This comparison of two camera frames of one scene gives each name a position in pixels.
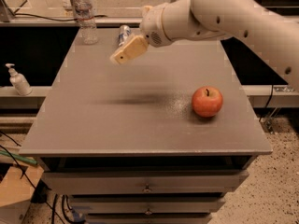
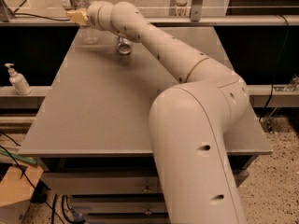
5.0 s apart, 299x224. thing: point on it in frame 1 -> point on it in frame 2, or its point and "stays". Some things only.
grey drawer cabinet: (124, 141) stays
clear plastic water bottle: (83, 11) stays
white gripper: (151, 26) -> (92, 17)
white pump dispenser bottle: (19, 81) stays
